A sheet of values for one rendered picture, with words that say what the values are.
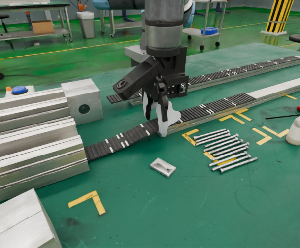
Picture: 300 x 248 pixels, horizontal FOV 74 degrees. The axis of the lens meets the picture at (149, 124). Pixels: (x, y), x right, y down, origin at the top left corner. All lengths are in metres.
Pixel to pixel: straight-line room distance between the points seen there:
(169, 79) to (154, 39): 0.09
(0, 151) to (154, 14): 0.40
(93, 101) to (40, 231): 0.38
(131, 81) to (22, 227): 0.30
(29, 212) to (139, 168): 0.23
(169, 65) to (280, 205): 0.35
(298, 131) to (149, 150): 0.37
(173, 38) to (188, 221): 0.34
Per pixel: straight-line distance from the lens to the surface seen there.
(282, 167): 0.55
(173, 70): 0.47
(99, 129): 0.58
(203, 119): 0.61
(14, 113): 0.59
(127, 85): 0.43
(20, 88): 0.75
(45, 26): 5.38
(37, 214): 0.32
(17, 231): 0.32
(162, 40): 0.41
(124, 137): 0.52
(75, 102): 0.58
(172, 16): 0.41
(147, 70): 0.43
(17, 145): 0.49
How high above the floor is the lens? 1.12
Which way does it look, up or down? 35 degrees down
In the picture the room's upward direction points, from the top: straight up
